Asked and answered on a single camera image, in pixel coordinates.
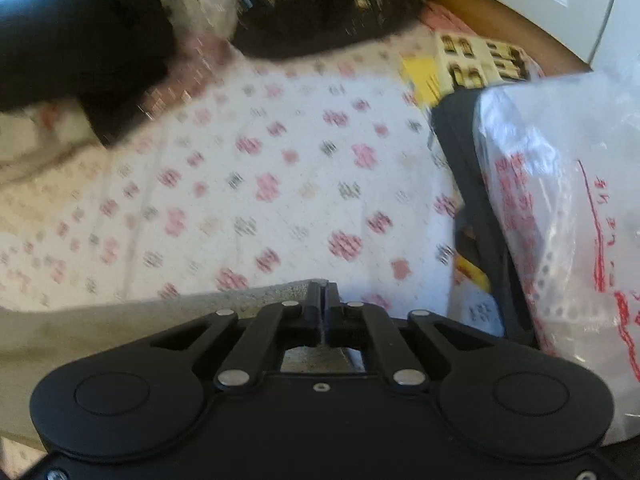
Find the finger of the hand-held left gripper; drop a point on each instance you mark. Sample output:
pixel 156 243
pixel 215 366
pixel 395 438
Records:
pixel 120 115

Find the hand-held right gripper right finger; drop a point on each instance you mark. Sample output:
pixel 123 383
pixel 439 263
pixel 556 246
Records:
pixel 334 321

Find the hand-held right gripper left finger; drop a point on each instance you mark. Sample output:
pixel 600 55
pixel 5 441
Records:
pixel 313 312

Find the floral printed bed sheet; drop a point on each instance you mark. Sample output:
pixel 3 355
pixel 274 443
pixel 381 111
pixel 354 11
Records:
pixel 280 170

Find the dark grey bag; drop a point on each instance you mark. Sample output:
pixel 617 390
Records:
pixel 470 170

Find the black plastic bag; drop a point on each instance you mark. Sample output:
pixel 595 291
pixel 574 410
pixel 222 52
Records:
pixel 325 5

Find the clear plastic bag red print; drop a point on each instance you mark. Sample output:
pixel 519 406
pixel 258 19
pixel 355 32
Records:
pixel 565 220

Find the yellow printed box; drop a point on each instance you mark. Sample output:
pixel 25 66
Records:
pixel 475 60

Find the pink mat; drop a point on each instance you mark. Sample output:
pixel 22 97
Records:
pixel 447 17

